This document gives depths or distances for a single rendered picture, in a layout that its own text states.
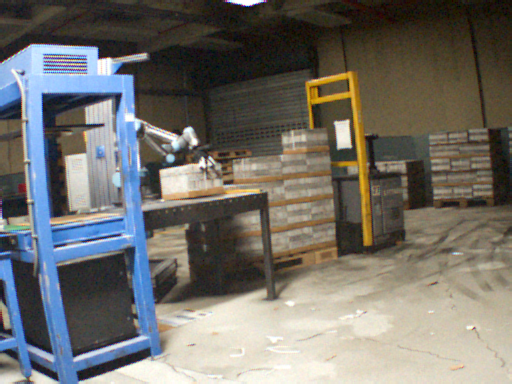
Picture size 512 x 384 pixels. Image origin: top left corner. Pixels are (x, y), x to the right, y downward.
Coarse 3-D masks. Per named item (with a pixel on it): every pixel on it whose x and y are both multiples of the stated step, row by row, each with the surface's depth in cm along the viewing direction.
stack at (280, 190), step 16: (256, 192) 497; (272, 192) 507; (288, 192) 516; (304, 192) 526; (272, 208) 505; (288, 208) 516; (304, 208) 526; (192, 224) 484; (208, 224) 469; (224, 224) 477; (240, 224) 486; (256, 224) 496; (272, 224) 506; (240, 240) 486; (256, 240) 496; (272, 240) 505; (288, 240) 515; (304, 240) 526; (192, 256) 491; (208, 256) 470; (224, 256) 478; (240, 256) 486; (288, 256) 532; (304, 256) 525; (192, 272) 499; (208, 272) 469; (224, 272) 477; (256, 272) 511
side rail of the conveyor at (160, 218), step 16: (160, 208) 326; (176, 208) 336; (192, 208) 347; (208, 208) 358; (224, 208) 370; (240, 208) 383; (256, 208) 396; (144, 224) 315; (160, 224) 325; (176, 224) 335
